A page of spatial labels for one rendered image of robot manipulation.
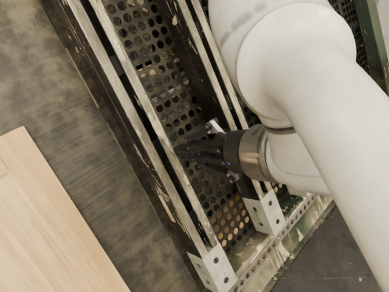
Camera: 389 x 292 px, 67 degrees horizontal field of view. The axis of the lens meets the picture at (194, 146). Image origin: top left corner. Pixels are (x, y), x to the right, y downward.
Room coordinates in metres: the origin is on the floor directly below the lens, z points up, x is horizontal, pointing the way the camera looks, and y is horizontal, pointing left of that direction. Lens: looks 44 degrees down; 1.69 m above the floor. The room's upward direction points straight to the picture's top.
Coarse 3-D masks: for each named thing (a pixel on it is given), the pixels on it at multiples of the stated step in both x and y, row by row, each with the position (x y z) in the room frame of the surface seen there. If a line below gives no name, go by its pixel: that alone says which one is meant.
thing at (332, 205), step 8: (136, 64) 1.65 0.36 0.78; (192, 112) 2.04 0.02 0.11; (176, 120) 1.93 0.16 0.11; (232, 192) 0.64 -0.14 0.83; (224, 200) 0.61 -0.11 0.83; (216, 208) 0.57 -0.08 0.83; (328, 208) 1.01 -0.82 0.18; (168, 216) 0.88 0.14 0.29; (208, 216) 0.54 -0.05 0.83; (320, 216) 0.95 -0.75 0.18; (320, 224) 0.90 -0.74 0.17; (312, 232) 0.84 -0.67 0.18; (304, 240) 0.79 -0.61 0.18; (296, 248) 0.75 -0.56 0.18; (296, 256) 0.72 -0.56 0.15; (288, 264) 0.66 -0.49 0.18; (280, 272) 0.62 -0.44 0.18; (272, 280) 0.58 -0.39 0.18; (264, 288) 0.54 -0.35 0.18; (272, 288) 0.55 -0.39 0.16
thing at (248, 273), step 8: (304, 200) 0.56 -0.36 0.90; (312, 200) 0.57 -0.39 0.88; (304, 208) 0.54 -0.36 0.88; (296, 216) 0.51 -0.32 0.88; (288, 224) 0.47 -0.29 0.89; (280, 232) 0.44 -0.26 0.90; (272, 240) 0.42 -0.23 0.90; (280, 240) 0.43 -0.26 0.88; (264, 248) 0.39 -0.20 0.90; (272, 248) 0.40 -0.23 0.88; (264, 256) 0.38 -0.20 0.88; (256, 264) 0.35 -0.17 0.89; (248, 272) 0.33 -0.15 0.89; (240, 280) 0.30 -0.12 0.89; (232, 288) 0.28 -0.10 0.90; (240, 288) 0.29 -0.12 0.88
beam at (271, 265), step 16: (288, 208) 0.53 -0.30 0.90; (320, 208) 0.57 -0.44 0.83; (304, 224) 0.50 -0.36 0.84; (256, 240) 0.42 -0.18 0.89; (288, 240) 0.44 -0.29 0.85; (240, 256) 0.37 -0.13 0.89; (272, 256) 0.39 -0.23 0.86; (288, 256) 0.41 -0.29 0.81; (240, 272) 0.32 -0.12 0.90; (256, 272) 0.34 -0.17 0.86; (272, 272) 0.35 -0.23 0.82; (256, 288) 0.31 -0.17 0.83
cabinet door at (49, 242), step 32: (0, 160) 0.33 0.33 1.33; (32, 160) 0.35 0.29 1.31; (0, 192) 0.30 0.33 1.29; (32, 192) 0.31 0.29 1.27; (64, 192) 0.33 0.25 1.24; (0, 224) 0.26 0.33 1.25; (32, 224) 0.28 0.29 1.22; (64, 224) 0.29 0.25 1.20; (0, 256) 0.22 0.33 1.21; (32, 256) 0.24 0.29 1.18; (64, 256) 0.25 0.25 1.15; (96, 256) 0.26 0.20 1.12; (0, 288) 0.19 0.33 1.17; (32, 288) 0.20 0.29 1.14; (64, 288) 0.21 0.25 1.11; (96, 288) 0.22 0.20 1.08; (128, 288) 0.24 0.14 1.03
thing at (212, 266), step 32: (64, 0) 0.54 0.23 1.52; (96, 0) 0.57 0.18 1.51; (96, 32) 0.56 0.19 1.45; (96, 64) 0.50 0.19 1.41; (128, 64) 0.52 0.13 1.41; (128, 96) 0.48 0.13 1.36; (128, 128) 0.45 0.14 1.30; (160, 128) 0.46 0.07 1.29; (160, 160) 0.42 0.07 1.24; (160, 192) 0.40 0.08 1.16; (192, 192) 0.40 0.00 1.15; (192, 224) 0.35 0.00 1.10; (192, 256) 0.32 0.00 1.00; (224, 256) 0.32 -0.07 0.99; (224, 288) 0.27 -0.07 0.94
